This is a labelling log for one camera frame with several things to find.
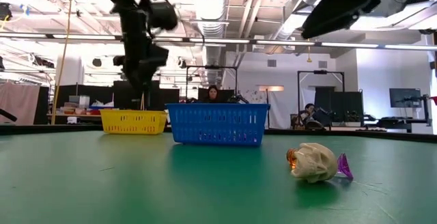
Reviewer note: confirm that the long ceiling light tube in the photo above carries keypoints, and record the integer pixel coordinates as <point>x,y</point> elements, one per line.
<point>219,40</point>
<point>348,45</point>
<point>170,40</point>
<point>285,42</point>

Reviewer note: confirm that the white storage box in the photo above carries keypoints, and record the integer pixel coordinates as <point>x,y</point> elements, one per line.
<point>79,101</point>

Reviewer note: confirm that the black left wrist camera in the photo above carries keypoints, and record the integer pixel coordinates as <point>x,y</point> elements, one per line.
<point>163,15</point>

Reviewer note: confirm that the lit wall panel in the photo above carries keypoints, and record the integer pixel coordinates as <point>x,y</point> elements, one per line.
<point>270,88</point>

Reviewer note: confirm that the yellow plastic basket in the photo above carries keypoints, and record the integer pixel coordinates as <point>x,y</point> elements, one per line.
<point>133,121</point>

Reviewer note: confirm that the purple translucent witch hat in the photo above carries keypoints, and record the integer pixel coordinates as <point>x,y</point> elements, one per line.
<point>344,166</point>

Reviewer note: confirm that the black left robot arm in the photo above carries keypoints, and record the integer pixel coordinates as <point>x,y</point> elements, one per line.
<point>133,22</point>

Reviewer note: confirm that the red plastic basket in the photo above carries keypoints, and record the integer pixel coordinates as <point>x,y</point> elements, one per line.
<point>434,99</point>

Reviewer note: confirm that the blue plastic basket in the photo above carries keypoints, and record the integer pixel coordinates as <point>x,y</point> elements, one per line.
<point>218,125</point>

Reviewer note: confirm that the dark workstation desk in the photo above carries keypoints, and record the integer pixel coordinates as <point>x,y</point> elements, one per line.
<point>396,121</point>

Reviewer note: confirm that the grey wall vent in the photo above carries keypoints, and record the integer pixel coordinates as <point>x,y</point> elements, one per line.
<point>271,63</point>
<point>322,64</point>

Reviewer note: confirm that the white pillar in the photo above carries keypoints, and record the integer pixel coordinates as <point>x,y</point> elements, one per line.
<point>70,73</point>

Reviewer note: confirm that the black partition panel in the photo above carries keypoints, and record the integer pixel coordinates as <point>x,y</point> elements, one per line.
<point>341,101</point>
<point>169,97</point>
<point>124,97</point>
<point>85,96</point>

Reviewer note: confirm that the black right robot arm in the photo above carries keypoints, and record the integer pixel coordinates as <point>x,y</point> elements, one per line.
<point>341,9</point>

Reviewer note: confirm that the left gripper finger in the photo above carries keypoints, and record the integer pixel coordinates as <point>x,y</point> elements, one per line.
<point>141,96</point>
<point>149,94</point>

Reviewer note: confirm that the wall television screen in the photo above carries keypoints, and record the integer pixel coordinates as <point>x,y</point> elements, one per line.
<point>405,97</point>

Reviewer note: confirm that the person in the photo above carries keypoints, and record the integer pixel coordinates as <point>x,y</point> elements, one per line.
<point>309,114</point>
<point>212,94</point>

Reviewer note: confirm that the green table mat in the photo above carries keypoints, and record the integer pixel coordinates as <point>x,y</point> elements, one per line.
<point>102,183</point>

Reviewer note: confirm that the small white device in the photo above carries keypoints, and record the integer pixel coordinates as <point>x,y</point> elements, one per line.
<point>73,120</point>

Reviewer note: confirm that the yellow hanging pendant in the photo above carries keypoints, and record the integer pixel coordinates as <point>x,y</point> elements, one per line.
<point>309,60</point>

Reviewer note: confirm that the orange translucent pumpkin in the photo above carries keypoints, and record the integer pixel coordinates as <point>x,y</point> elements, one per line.
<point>292,159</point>

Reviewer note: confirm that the cream plastic skull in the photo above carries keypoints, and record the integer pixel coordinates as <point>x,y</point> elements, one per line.
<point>315,162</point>

